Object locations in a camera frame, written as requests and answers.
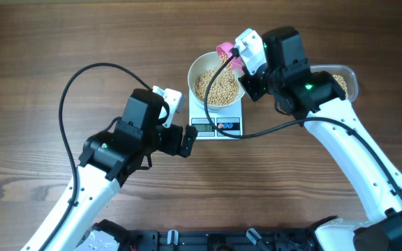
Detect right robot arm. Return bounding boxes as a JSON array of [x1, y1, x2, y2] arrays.
[[235, 26, 402, 250]]

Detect soybeans in container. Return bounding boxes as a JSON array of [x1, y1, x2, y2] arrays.
[[333, 75, 348, 98]]

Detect black cable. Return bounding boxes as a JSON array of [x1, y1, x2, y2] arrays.
[[203, 48, 402, 241], [36, 62, 153, 251]]

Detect white digital kitchen scale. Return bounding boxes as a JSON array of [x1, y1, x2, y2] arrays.
[[189, 92, 243, 140]]

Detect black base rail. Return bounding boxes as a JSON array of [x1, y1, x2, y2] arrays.
[[120, 228, 320, 251]]

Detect left black cable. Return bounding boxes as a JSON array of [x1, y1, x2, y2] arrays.
[[36, 62, 153, 251]]

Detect right black cable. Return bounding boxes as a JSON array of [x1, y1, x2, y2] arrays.
[[203, 48, 402, 241]]

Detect pink plastic scoop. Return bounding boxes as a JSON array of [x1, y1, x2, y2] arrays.
[[216, 42, 242, 72]]

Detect soybeans in bowl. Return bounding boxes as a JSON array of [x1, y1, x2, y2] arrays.
[[195, 62, 239, 106]]

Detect clear plastic container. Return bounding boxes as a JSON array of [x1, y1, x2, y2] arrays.
[[311, 65, 359, 102]]

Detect white bowl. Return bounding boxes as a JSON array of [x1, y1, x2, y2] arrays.
[[188, 52, 244, 111]]

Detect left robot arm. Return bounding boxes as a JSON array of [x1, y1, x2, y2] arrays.
[[24, 86, 198, 250]]

